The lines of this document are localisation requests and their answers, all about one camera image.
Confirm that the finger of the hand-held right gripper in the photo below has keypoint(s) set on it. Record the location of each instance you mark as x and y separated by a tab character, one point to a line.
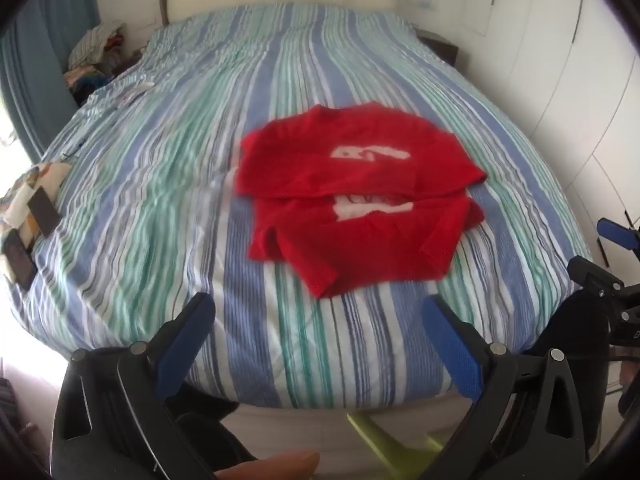
597	277
616	232

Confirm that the blue curtain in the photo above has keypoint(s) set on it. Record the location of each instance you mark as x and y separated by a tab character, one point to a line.
45	50

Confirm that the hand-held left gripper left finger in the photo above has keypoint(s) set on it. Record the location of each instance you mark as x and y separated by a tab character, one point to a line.
186	345

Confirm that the patchwork cloth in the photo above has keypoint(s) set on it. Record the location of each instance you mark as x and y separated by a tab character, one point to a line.
20	195

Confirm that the dark wooden nightstand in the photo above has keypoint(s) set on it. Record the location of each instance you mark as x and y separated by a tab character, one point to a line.
442	47

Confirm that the green plastic stool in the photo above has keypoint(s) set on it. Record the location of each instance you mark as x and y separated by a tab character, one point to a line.
385	442

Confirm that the pile of clothes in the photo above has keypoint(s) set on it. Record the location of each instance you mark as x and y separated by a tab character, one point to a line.
97	60

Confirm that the person's left hand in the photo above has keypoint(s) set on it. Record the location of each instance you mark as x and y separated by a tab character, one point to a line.
270	466

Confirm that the red knit sweater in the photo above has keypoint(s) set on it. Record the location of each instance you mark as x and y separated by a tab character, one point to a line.
360	210

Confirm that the striped bedspread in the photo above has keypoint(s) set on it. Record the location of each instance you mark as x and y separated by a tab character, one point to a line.
165	200

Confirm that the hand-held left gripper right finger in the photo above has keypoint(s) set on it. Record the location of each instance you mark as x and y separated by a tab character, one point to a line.
452	352

